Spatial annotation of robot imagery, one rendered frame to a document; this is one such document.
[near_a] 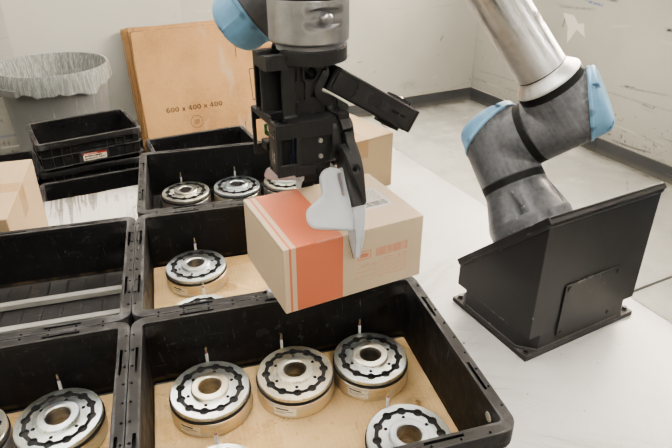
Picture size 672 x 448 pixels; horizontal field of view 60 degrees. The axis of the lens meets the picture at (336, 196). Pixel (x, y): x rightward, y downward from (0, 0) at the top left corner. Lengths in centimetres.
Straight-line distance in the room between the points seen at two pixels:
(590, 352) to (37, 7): 324
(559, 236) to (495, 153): 19
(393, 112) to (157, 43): 308
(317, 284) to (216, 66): 316
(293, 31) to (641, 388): 85
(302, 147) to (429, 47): 407
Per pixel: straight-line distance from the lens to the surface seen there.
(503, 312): 111
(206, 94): 368
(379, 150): 160
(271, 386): 80
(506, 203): 106
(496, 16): 100
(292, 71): 54
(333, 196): 56
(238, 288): 102
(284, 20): 53
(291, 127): 53
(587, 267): 110
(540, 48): 102
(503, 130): 107
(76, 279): 113
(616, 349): 120
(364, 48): 429
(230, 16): 67
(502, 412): 69
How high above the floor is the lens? 142
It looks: 27 degrees down
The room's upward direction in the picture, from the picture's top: straight up
